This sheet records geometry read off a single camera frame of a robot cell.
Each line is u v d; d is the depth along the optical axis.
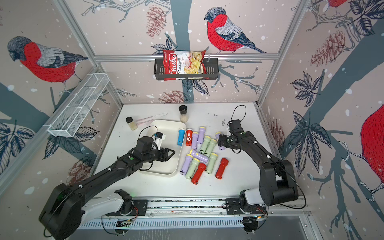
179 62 0.87
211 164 0.86
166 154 0.74
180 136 0.98
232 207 0.73
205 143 0.94
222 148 0.93
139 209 0.73
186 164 0.87
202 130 1.01
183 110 1.02
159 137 0.75
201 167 0.84
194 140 0.95
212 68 0.95
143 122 1.09
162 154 0.73
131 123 1.00
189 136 0.98
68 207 0.39
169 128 1.04
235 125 0.70
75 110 0.76
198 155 0.90
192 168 0.84
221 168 0.86
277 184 0.42
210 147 0.92
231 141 0.65
